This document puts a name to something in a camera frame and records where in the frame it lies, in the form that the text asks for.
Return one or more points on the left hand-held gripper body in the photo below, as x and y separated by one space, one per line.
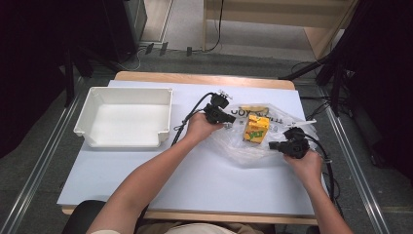
216 113

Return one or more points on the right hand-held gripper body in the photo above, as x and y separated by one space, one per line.
296 146

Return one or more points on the yellow juice carton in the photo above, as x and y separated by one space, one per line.
256 130

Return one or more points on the clear plastic bag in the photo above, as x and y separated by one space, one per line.
240 149

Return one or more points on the person's left hand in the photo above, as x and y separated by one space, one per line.
198 128

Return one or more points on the person's right hand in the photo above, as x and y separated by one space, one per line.
308 167

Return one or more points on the wooden table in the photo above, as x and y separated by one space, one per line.
201 78

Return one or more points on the white plastic bin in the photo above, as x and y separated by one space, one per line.
126 120

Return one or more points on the light wooden furniture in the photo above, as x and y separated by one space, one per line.
266 16

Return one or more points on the black curtain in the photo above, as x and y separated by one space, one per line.
35 65
383 81

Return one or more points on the person's beige clothing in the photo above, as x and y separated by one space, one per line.
201 228

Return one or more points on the black cabinet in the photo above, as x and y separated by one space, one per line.
125 29

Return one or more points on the black chair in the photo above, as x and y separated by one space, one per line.
81 216

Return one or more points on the metal floor rail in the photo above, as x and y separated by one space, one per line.
35 172
357 175

